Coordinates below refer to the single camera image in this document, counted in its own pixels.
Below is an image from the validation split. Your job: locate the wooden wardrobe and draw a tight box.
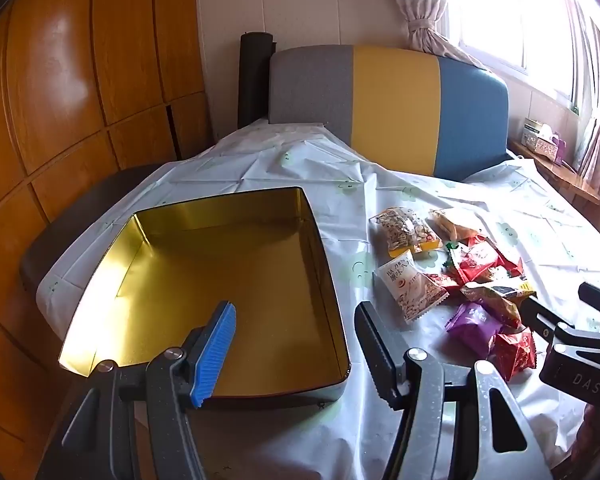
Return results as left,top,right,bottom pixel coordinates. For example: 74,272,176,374
0,0,216,480

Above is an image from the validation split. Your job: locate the window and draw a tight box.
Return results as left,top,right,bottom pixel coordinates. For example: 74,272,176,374
440,0,581,106

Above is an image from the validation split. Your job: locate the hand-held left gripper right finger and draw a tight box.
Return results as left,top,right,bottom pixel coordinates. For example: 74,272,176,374
354,301,553,480

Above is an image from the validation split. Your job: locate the clear cracker packet black band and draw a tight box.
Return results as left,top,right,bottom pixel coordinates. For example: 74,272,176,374
461,280,537,328

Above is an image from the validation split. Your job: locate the clear peanut packet yellow edge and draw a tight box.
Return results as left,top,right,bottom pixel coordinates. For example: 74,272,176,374
369,206,443,256

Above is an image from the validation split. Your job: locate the white nut packet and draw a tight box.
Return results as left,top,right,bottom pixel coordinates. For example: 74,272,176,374
375,251,451,323

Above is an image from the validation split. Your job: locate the glossy red snack packet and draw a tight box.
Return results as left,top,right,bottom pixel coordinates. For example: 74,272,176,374
490,327,537,383

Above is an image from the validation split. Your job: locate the brown pastry packet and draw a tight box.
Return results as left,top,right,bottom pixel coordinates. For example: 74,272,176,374
427,208,483,241

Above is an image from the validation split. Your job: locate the purple snack packet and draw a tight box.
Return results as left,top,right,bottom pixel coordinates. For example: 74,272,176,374
445,301,503,361

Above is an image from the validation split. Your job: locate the red white floral packet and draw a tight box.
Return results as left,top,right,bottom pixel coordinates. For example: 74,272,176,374
450,237,523,283

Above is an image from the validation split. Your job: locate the grey yellow blue headboard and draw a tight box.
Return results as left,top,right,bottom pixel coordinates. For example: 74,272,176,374
267,44,511,181

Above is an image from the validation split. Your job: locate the tied floral curtain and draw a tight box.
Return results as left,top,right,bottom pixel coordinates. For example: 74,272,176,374
387,0,488,68

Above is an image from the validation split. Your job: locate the gold tin box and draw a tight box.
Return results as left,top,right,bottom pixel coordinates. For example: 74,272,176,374
57,186,352,403

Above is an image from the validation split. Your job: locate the white cloud print sheet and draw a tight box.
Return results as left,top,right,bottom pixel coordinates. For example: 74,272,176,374
37,122,600,480

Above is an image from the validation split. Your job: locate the small dark red packet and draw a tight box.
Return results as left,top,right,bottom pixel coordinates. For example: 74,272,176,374
425,272,463,293

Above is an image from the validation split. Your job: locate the patterned tissue box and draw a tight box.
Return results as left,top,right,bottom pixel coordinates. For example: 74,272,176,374
521,117,556,153

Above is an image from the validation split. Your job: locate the dark bed frame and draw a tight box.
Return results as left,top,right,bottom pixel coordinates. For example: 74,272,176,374
19,162,163,306

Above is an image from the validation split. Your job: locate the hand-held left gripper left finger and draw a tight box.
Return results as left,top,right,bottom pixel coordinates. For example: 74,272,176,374
35,301,238,480

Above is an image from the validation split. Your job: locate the small purple box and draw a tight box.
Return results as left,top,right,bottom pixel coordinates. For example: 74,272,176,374
552,132,571,166

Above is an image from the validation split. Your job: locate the wooden bedside table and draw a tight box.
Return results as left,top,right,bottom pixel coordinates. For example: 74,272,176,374
507,137,600,206

